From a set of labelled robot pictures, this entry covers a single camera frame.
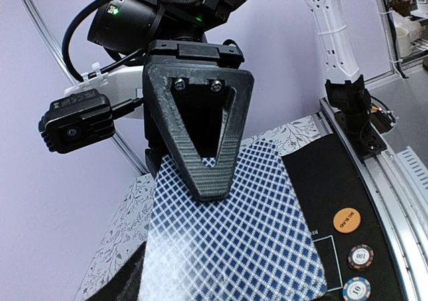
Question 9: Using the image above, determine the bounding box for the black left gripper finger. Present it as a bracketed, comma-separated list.
[88, 242, 146, 301]

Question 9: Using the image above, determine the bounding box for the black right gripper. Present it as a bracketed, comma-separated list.
[143, 39, 254, 201]

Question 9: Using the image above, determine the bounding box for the grey playing card deck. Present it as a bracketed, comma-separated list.
[138, 141, 327, 300]

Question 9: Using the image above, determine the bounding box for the orange big blind button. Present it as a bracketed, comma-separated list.
[333, 207, 361, 234]

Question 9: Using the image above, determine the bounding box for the blue peach poker chip stack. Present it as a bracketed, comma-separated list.
[342, 277, 371, 301]

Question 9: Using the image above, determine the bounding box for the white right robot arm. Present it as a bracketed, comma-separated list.
[88, 0, 317, 201]

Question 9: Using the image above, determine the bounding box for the black poker play mat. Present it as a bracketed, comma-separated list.
[86, 133, 405, 301]

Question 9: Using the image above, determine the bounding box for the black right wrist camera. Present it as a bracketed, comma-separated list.
[38, 90, 115, 154]

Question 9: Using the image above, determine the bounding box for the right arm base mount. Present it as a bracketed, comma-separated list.
[325, 77, 397, 161]

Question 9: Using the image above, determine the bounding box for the front aluminium rail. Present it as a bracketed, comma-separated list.
[320, 98, 427, 300]

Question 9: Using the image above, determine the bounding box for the right aluminium frame post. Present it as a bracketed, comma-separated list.
[18, 0, 151, 175]

